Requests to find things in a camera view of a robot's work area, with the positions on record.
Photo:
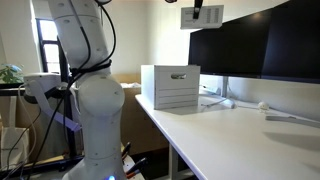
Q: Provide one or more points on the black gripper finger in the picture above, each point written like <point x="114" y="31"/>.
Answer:
<point x="198" y="8"/>

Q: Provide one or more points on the small white shutter glasses box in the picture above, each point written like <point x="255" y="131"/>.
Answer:
<point x="211" y="16"/>

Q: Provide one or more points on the big white cardboard box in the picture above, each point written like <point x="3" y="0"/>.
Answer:
<point x="173" y="93"/>

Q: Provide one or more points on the brown cardboard box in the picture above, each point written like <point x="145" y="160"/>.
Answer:
<point x="140" y="126"/>

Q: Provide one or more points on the white monitor stand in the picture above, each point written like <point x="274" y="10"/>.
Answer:
<point x="225" y="86"/>

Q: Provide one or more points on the small white round object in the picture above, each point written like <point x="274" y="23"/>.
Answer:
<point x="263" y="106"/>

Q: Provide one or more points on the white desk leg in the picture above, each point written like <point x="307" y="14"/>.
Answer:
<point x="176" y="163"/>

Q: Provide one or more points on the white angled stand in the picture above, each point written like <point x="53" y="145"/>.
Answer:
<point x="40" y="83"/>

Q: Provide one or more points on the green potted plant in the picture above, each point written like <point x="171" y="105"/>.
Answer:
<point x="10" y="73"/>

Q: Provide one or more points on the white tote bag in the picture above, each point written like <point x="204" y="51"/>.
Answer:
<point x="13" y="146"/>

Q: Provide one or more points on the window with dark frame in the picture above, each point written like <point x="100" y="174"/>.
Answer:
<point x="50" y="33"/>

